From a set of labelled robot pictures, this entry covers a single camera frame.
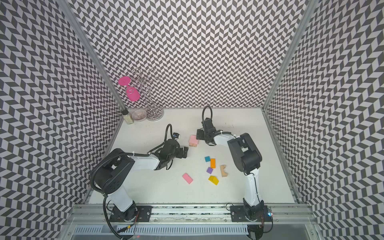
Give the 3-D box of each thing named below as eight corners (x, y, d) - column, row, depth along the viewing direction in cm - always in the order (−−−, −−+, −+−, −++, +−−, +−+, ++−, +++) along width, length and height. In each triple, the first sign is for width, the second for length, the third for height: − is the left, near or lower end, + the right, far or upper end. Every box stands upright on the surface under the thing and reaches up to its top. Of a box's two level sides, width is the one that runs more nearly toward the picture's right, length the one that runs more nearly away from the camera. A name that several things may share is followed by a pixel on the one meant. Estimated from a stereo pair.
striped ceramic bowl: (131, 123, 110) (128, 119, 107) (135, 113, 117) (133, 109, 113) (145, 123, 110) (143, 119, 107) (148, 113, 117) (146, 109, 113)
